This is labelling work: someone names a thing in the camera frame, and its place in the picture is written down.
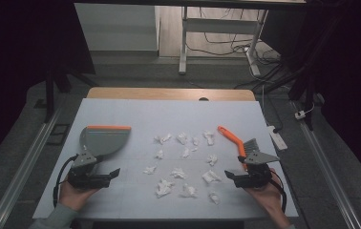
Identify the grey dustpan orange edge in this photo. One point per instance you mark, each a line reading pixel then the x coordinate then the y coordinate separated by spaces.
pixel 105 141

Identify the white table board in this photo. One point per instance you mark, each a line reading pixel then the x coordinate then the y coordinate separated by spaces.
pixel 169 117

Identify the white desk frame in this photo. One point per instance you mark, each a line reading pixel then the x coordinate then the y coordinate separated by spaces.
pixel 216 26

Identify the black metal stand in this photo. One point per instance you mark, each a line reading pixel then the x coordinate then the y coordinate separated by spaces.
pixel 49 92
pixel 309 82

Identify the white power strip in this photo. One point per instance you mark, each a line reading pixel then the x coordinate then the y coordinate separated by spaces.
pixel 277 137

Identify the person's right hand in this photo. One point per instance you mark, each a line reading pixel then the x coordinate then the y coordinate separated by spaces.
pixel 266 197

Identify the aluminium rail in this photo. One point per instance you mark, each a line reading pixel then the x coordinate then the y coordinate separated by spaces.
pixel 328 178
pixel 19 178

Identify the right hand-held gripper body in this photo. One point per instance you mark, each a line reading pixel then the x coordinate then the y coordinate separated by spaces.
pixel 255 180

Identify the group of white paper scraps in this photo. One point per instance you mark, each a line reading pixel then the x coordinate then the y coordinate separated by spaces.
pixel 164 187

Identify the white cabinet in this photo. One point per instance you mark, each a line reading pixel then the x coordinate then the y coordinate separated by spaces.
pixel 118 28

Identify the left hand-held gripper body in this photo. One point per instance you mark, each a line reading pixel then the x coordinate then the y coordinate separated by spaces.
pixel 86 180

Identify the wooden table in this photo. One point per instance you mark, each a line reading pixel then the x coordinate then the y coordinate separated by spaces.
pixel 169 94

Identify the white plug adapter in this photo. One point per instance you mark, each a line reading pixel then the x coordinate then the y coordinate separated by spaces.
pixel 300 114

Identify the orange brush grey bristles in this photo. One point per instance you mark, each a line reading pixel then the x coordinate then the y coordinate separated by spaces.
pixel 232 137

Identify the black table grommet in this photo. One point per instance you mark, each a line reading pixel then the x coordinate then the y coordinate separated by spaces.
pixel 203 99

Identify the person's left hand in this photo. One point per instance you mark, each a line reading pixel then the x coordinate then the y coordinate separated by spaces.
pixel 73 196

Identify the dark curtain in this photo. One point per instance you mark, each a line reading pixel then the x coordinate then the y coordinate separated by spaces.
pixel 353 63
pixel 10 47

